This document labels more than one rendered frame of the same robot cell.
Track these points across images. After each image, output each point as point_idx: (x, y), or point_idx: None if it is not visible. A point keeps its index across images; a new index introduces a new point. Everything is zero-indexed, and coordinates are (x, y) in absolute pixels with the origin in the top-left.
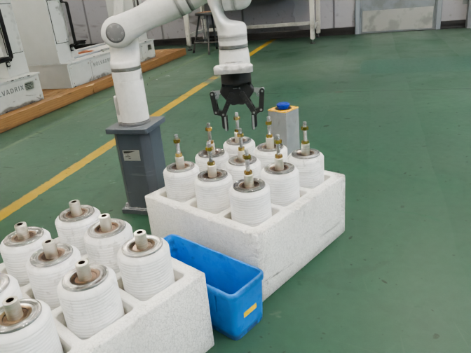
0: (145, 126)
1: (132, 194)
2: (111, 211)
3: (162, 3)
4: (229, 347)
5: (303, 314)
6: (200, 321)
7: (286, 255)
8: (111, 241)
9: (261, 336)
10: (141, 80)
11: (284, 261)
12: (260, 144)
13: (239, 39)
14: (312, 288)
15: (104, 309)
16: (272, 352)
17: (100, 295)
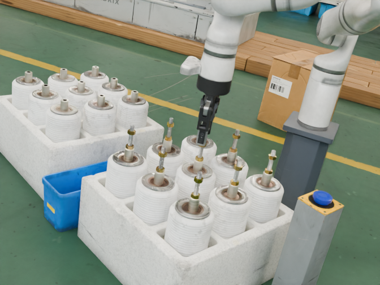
0: (294, 125)
1: None
2: None
3: (337, 9)
4: (39, 210)
5: (46, 253)
6: (43, 175)
7: (99, 234)
8: (84, 106)
9: (39, 225)
10: (323, 85)
11: (97, 236)
12: (241, 190)
13: (206, 42)
14: (75, 270)
15: (29, 109)
16: (18, 227)
17: (29, 100)
